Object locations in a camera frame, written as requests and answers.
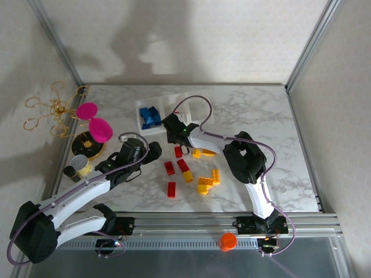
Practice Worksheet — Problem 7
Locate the aluminium frame post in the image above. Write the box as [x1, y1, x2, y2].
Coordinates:
[27, 0, 85, 87]
[285, 0, 340, 90]

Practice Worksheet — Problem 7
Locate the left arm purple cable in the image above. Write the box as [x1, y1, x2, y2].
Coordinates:
[6, 132, 150, 266]

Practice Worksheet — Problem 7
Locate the grey slotted cable duct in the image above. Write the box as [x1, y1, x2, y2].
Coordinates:
[56, 239, 260, 250]

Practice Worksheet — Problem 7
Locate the white cup with grey lid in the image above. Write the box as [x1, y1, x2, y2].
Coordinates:
[71, 154, 93, 177]

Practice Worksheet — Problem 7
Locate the aluminium table edge bar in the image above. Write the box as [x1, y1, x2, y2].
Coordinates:
[52, 85, 91, 200]
[285, 86, 325, 213]
[83, 83, 288, 87]

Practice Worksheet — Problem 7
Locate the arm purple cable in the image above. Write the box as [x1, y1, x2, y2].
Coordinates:
[6, 132, 150, 266]
[173, 94, 297, 258]

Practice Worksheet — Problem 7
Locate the aluminium mounting rail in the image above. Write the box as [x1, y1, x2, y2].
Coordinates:
[54, 212, 340, 241]

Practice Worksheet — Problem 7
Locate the small black controller board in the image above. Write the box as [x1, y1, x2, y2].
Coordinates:
[259, 236, 279, 250]
[94, 239, 122, 250]

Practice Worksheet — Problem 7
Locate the small black bottle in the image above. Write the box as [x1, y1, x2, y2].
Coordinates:
[63, 166, 81, 183]

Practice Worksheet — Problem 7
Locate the orange plastic cylinder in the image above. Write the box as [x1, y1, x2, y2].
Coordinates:
[219, 232, 238, 252]

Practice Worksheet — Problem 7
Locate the gold wire jewelry stand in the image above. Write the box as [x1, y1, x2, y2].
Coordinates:
[23, 80, 107, 162]

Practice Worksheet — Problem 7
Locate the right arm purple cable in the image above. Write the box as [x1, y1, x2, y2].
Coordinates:
[173, 94, 297, 258]

